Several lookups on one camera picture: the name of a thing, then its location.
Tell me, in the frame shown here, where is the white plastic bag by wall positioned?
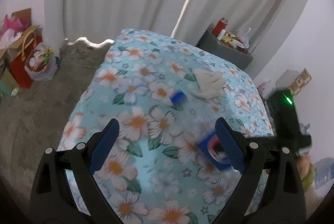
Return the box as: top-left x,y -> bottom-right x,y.
257,80 -> 276,100

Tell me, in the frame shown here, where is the Pepsi plastic bottle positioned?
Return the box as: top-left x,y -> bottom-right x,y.
170,90 -> 232,170

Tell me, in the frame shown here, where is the red gift bag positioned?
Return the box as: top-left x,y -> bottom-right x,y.
9,31 -> 42,89

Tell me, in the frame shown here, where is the clear plastic bag on cabinet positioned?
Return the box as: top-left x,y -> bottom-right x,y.
237,27 -> 252,48

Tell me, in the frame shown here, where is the floral blue bed quilt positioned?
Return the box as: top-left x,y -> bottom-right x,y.
58,29 -> 273,223

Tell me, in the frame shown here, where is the small white bottle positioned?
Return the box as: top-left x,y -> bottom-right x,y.
217,29 -> 226,40

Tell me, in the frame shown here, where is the patterned rolled mat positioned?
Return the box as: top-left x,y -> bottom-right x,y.
289,69 -> 312,97

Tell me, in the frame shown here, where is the red thermos bottle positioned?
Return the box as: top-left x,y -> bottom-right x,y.
212,18 -> 228,37

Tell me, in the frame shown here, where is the green fuzzy sleeve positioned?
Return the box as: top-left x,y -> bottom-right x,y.
302,163 -> 315,192

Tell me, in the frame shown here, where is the white cloth rag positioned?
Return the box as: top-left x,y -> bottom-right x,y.
191,68 -> 226,99

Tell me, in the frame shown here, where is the person right hand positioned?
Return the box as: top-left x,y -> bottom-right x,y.
296,155 -> 311,180

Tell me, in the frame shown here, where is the grey bedside cabinet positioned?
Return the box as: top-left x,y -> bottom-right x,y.
196,30 -> 253,70

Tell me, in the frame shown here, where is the large water jug on floor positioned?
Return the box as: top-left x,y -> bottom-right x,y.
314,157 -> 334,190

